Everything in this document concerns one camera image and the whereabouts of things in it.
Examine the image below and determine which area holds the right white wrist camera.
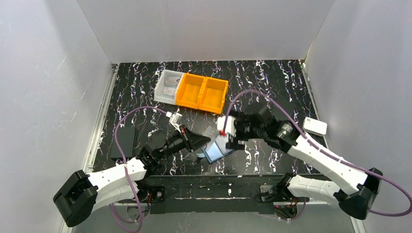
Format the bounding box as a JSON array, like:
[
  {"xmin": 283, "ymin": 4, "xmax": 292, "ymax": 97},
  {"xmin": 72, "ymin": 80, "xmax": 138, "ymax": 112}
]
[{"xmin": 217, "ymin": 116, "xmax": 236, "ymax": 136}]

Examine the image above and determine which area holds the aluminium rail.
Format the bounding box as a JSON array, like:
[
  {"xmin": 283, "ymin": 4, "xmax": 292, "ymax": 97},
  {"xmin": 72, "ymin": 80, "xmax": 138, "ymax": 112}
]
[
  {"xmin": 82, "ymin": 64, "xmax": 119, "ymax": 173},
  {"xmin": 66, "ymin": 182, "xmax": 359, "ymax": 206}
]

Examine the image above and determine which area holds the aluminium front rail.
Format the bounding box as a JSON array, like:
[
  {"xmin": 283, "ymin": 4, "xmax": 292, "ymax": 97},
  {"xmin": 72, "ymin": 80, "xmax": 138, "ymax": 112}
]
[{"xmin": 66, "ymin": 182, "xmax": 359, "ymax": 206}]

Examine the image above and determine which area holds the white rectangular device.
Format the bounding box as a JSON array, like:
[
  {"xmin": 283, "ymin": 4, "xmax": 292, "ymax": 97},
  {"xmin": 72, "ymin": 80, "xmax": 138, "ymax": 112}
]
[{"xmin": 303, "ymin": 117, "xmax": 327, "ymax": 136}]

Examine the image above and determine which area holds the blue card holder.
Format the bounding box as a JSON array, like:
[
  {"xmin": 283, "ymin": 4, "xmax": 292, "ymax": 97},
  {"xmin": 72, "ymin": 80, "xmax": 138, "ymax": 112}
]
[{"xmin": 196, "ymin": 135, "xmax": 234, "ymax": 164}]

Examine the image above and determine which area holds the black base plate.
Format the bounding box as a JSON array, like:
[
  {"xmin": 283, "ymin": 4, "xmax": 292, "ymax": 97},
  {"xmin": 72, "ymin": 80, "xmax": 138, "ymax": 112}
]
[
  {"xmin": 138, "ymin": 186, "xmax": 166, "ymax": 203},
  {"xmin": 255, "ymin": 184, "xmax": 310, "ymax": 205}
]

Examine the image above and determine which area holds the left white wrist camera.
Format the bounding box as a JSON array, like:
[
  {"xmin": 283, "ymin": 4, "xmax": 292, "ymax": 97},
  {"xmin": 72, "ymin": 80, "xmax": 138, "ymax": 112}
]
[{"xmin": 166, "ymin": 112, "xmax": 182, "ymax": 131}]

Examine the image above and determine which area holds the aluminium left rail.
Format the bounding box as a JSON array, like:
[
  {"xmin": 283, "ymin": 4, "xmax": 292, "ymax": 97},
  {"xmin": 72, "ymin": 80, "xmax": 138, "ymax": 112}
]
[{"xmin": 82, "ymin": 64, "xmax": 119, "ymax": 173}]

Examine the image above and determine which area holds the right orange plastic bin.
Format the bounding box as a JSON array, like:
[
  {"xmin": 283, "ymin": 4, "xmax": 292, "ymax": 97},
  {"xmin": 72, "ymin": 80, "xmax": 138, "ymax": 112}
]
[{"xmin": 198, "ymin": 77, "xmax": 228, "ymax": 114}]

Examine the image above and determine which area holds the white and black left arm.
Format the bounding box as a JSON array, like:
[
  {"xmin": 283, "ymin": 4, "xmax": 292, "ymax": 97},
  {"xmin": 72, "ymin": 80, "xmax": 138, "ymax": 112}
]
[{"xmin": 52, "ymin": 126, "xmax": 211, "ymax": 227}]

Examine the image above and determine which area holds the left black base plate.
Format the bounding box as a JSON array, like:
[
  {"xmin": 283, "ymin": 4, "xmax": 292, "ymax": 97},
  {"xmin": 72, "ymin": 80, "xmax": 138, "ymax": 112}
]
[{"xmin": 138, "ymin": 186, "xmax": 166, "ymax": 203}]

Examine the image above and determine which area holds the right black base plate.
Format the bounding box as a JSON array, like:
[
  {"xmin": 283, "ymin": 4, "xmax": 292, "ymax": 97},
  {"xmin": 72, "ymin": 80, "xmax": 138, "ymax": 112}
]
[{"xmin": 255, "ymin": 184, "xmax": 310, "ymax": 205}]

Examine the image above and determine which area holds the left orange plastic bin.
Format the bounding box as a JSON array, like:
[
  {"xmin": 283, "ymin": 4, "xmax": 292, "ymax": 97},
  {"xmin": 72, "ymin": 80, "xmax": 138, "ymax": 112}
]
[{"xmin": 176, "ymin": 73, "xmax": 206, "ymax": 109}]

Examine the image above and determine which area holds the black flat box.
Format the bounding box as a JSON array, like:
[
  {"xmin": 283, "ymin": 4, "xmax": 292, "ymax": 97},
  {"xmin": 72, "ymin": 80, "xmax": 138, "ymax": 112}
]
[{"xmin": 110, "ymin": 127, "xmax": 136, "ymax": 161}]

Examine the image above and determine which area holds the credit card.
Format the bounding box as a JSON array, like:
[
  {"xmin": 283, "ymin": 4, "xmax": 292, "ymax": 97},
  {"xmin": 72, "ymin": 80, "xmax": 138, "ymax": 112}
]
[
  {"xmin": 161, "ymin": 87, "xmax": 176, "ymax": 98},
  {"xmin": 164, "ymin": 76, "xmax": 181, "ymax": 87},
  {"xmin": 204, "ymin": 126, "xmax": 220, "ymax": 144}
]

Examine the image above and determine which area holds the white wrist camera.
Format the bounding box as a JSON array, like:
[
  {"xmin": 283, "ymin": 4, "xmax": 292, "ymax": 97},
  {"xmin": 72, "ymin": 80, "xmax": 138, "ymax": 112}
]
[
  {"xmin": 217, "ymin": 116, "xmax": 236, "ymax": 136},
  {"xmin": 166, "ymin": 112, "xmax": 182, "ymax": 131}
]

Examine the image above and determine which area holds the orange plastic bin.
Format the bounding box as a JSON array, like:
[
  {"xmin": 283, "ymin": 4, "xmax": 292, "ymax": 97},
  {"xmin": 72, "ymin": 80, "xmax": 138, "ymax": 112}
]
[
  {"xmin": 176, "ymin": 73, "xmax": 206, "ymax": 109},
  {"xmin": 198, "ymin": 77, "xmax": 228, "ymax": 114}
]

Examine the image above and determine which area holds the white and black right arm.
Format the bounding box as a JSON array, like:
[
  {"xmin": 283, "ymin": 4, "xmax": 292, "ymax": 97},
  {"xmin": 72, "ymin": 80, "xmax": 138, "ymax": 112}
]
[{"xmin": 226, "ymin": 106, "xmax": 380, "ymax": 220}]

